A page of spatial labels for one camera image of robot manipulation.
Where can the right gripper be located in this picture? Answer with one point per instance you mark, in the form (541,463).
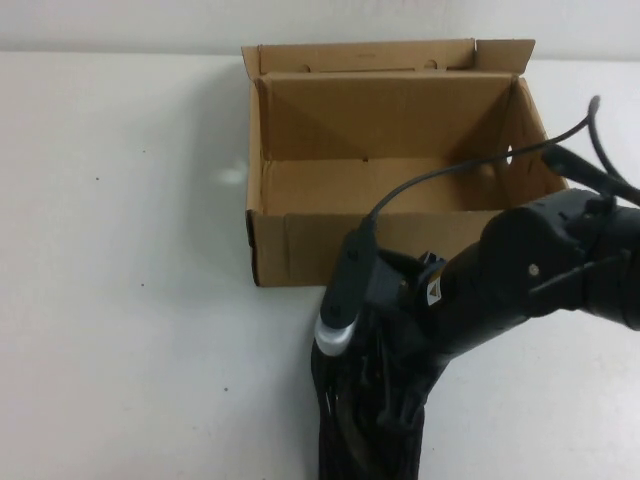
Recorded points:
(455,310)

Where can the black knit sneaker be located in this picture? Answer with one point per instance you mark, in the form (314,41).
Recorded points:
(390,450)

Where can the brown cardboard shoe box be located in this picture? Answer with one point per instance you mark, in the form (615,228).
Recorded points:
(310,240)

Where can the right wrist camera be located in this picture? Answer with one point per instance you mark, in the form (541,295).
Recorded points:
(350,280)

